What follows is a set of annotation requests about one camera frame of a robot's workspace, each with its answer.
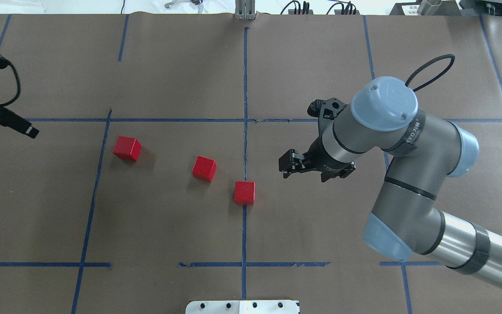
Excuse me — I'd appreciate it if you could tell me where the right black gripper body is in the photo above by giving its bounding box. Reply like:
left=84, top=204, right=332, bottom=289
left=303, top=140, right=356, bottom=183

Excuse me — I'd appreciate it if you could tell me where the red block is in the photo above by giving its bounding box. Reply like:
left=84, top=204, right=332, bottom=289
left=234, top=181, right=255, bottom=205
left=113, top=136, right=142, bottom=162
left=192, top=156, right=217, bottom=183

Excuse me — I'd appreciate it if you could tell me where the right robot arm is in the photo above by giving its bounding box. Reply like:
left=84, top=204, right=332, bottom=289
left=278, top=77, right=502, bottom=288

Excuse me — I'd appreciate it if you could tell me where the brown paper table cover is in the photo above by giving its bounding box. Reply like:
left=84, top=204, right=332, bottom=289
left=0, top=12, right=502, bottom=314

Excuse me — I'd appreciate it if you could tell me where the white mounting plate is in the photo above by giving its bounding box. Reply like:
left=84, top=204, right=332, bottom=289
left=185, top=300, right=301, bottom=314

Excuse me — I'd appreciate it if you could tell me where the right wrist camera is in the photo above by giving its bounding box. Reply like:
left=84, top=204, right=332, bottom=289
left=307, top=98, right=348, bottom=129

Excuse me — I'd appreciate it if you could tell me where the aluminium frame post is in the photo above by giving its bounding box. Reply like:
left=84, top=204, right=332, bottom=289
left=234, top=0, right=257, bottom=20

